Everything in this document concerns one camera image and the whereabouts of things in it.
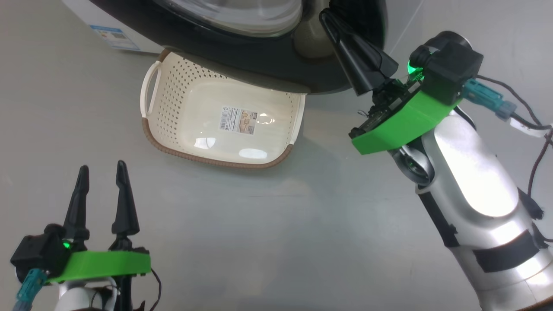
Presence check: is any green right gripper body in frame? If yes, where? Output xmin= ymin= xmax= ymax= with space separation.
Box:
xmin=351 ymin=80 xmax=463 ymax=155

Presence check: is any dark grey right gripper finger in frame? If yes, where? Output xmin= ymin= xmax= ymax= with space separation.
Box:
xmin=320 ymin=15 xmax=376 ymax=95
xmin=322 ymin=11 xmax=399 ymax=78

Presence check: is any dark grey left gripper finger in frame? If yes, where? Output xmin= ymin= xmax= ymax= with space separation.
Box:
xmin=63 ymin=165 xmax=90 ymax=241
xmin=110 ymin=161 xmax=140 ymax=250

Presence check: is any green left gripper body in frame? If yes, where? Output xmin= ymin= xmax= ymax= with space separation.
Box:
xmin=45 ymin=250 xmax=152 ymax=284

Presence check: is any glass washing machine door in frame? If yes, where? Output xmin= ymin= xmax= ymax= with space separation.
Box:
xmin=89 ymin=0 xmax=387 ymax=95

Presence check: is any white washing machine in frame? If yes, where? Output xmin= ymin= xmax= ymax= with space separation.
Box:
xmin=60 ymin=0 xmax=426 ymax=57

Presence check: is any cream plastic laundry basket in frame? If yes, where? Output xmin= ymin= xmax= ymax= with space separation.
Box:
xmin=140 ymin=48 xmax=307 ymax=170

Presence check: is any basket product label sticker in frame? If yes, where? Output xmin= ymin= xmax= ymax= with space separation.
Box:
xmin=220 ymin=105 xmax=257 ymax=134

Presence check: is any blue energy label sticker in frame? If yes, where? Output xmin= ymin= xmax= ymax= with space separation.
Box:
xmin=90 ymin=25 xmax=141 ymax=51

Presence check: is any thin black left gripper wire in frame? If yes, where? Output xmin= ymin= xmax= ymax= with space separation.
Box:
xmin=130 ymin=268 xmax=162 ymax=311

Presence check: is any teal plug left camera cable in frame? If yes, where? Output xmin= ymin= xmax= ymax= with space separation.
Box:
xmin=13 ymin=268 xmax=47 ymax=311

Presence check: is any teal plug camera cable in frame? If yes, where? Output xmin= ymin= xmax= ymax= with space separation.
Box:
xmin=463 ymin=74 xmax=553 ymax=242
xmin=13 ymin=268 xmax=47 ymax=311

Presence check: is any teal plug right camera cable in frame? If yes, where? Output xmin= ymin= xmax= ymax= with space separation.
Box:
xmin=463 ymin=74 xmax=553 ymax=242

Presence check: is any white cable tag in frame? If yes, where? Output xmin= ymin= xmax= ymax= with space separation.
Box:
xmin=510 ymin=117 xmax=553 ymax=139

